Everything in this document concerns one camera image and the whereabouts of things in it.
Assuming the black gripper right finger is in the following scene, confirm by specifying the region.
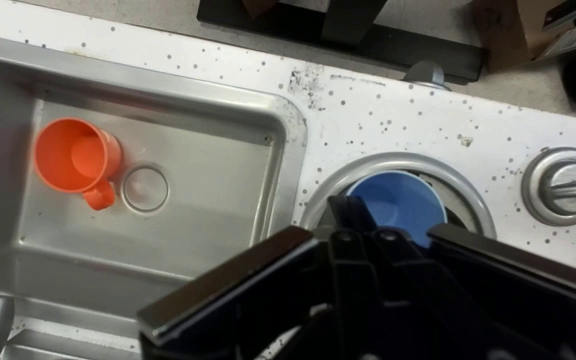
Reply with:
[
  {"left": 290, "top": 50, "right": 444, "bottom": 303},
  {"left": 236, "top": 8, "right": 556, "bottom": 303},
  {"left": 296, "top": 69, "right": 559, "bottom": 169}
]
[{"left": 428, "top": 224, "right": 576, "bottom": 360}]

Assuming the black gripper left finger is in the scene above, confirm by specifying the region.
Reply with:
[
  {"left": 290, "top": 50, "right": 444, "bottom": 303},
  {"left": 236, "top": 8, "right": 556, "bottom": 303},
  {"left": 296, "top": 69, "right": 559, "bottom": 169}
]
[{"left": 137, "top": 225, "right": 332, "bottom": 360}]

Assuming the blue plastic cup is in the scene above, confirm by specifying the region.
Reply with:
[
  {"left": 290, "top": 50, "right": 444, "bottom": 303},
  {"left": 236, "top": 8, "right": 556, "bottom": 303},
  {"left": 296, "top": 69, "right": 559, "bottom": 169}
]
[{"left": 346, "top": 169, "right": 448, "bottom": 248}]

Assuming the silver stove knob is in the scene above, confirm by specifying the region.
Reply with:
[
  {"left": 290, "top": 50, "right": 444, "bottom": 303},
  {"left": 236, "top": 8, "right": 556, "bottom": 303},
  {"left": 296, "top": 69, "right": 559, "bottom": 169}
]
[{"left": 523, "top": 145, "right": 576, "bottom": 225}]

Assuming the front right stove burner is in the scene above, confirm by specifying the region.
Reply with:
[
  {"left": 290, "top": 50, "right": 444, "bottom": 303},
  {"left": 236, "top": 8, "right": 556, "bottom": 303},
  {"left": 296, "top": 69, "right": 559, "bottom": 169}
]
[{"left": 301, "top": 151, "right": 497, "bottom": 238}]

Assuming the stainless steel sink basin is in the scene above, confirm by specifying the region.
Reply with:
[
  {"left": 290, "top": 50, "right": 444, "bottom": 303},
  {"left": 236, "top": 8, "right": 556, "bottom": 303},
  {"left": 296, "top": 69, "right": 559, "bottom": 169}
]
[{"left": 0, "top": 37, "right": 309, "bottom": 336}]

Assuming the orange plastic cup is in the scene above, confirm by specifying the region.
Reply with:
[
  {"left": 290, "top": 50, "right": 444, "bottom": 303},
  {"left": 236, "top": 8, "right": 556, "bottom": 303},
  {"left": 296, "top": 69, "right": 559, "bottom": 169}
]
[{"left": 33, "top": 117, "right": 123, "bottom": 210}]

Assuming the cardboard box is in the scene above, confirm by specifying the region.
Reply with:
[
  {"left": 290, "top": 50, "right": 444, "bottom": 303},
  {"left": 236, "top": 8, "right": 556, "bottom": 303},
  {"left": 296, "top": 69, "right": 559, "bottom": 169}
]
[{"left": 471, "top": 0, "right": 576, "bottom": 71}]

